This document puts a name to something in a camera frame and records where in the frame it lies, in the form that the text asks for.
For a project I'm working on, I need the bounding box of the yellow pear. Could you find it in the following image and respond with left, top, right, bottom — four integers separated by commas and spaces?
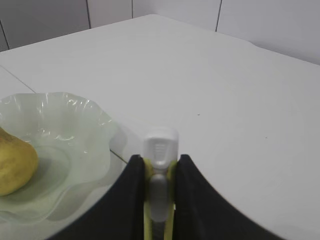
0, 128, 38, 196

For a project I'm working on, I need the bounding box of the pale green wavy plate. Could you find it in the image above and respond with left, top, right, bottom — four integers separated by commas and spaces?
0, 92, 123, 224

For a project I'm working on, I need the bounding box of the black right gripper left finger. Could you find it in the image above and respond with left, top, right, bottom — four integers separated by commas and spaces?
50, 155, 145, 240

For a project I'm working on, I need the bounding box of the yellow utility knife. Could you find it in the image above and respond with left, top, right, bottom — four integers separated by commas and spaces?
142, 127, 179, 240

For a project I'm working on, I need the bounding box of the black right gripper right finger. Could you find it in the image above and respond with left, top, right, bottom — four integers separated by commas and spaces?
173, 154, 280, 240

